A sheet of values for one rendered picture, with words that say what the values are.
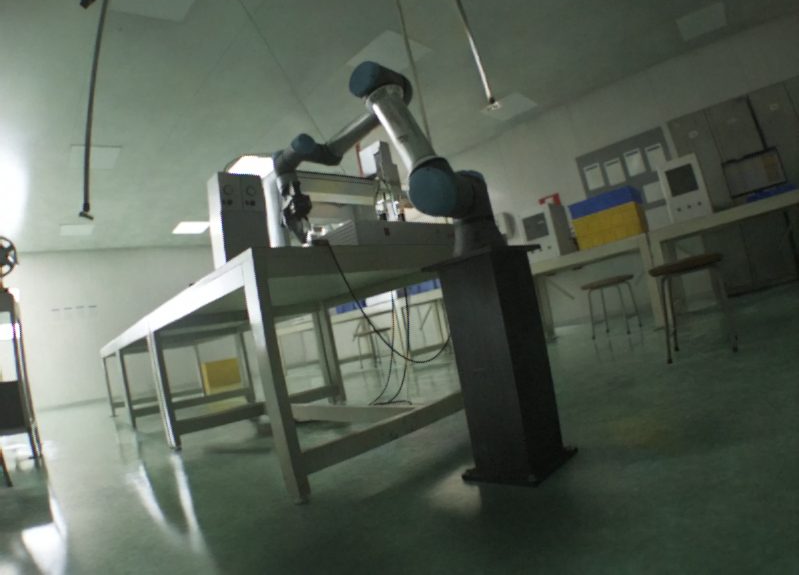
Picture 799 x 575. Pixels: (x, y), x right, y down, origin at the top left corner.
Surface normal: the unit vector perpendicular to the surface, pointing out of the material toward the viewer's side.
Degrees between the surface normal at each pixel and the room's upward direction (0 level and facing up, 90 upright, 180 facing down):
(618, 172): 90
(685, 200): 90
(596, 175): 90
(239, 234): 90
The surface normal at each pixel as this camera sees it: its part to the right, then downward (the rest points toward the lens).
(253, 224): 0.69, -0.22
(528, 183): -0.70, 0.06
